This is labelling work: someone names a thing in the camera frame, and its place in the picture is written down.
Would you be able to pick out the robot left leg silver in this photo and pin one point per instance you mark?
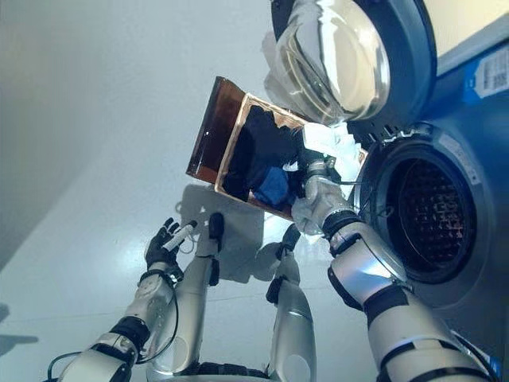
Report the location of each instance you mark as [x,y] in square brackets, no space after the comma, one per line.
[195,298]

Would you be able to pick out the rectangular wicker laundry basket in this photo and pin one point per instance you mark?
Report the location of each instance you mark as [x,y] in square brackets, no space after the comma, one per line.
[228,159]

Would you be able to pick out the black garment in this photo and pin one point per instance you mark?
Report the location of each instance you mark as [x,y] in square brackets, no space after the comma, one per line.
[258,147]

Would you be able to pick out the robot leg silver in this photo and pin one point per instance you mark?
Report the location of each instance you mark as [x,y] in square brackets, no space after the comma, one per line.
[294,326]
[195,298]

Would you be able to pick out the robot right arm silver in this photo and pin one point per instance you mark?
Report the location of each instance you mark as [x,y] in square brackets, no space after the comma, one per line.
[370,278]

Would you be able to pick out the brown acrylic stand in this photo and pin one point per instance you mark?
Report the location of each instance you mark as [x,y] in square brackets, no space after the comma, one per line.
[216,135]

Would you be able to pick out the robot right hand white back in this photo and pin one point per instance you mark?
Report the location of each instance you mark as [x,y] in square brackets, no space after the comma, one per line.
[298,179]

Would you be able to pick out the white garment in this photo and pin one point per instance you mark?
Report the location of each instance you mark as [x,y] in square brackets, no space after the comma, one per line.
[334,147]

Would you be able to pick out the robot right leg silver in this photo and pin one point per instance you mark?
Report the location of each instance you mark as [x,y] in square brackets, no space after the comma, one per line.
[294,326]

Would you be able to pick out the blue garment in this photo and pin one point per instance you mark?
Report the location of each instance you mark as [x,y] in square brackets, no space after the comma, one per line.
[272,187]

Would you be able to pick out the robot left arm silver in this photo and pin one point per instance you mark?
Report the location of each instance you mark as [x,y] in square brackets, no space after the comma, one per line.
[151,302]

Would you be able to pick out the robot torso silver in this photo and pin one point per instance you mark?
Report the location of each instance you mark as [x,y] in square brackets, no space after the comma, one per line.
[214,372]

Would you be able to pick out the round washing machine door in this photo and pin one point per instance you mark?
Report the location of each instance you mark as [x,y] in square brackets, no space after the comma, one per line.
[338,59]

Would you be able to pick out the grey front-load washing machine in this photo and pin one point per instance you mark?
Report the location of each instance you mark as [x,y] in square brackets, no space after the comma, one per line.
[469,159]

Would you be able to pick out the robot left hand black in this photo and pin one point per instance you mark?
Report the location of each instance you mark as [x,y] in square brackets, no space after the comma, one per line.
[163,250]

